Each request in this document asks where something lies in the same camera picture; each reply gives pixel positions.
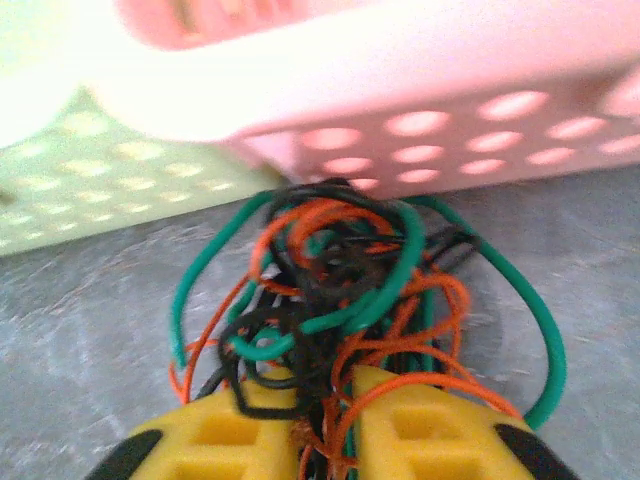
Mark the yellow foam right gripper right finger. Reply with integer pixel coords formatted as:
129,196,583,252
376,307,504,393
351,364,582,480

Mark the thin orange cable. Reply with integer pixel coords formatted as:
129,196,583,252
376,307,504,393
168,199,524,480

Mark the pink perforated plastic basket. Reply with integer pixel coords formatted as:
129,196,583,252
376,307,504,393
74,0,640,199

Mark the green perforated plastic basket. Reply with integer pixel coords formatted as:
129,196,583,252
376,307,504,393
0,0,284,259

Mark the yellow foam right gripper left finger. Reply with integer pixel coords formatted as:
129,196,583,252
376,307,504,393
87,366,302,480

